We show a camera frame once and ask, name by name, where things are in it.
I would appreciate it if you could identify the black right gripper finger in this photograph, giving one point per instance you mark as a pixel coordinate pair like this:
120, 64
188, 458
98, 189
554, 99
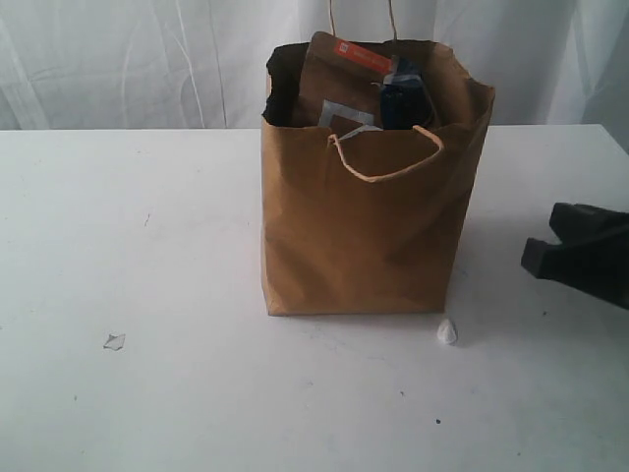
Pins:
572, 223
597, 267

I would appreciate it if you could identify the white lump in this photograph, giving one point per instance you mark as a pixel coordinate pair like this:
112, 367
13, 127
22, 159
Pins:
447, 333

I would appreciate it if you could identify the long spaghetti packet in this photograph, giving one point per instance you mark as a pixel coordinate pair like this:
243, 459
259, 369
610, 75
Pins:
404, 97

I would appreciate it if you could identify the brown snack pouch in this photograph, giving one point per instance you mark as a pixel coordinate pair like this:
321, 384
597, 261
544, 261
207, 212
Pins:
339, 86

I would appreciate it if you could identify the white blue milk carton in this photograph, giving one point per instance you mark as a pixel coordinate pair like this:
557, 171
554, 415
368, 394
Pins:
362, 129

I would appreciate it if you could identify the brown paper bag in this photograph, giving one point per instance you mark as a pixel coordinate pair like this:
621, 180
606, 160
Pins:
369, 225

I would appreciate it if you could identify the small torn paper scrap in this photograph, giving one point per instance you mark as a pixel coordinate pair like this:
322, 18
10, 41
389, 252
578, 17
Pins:
115, 342

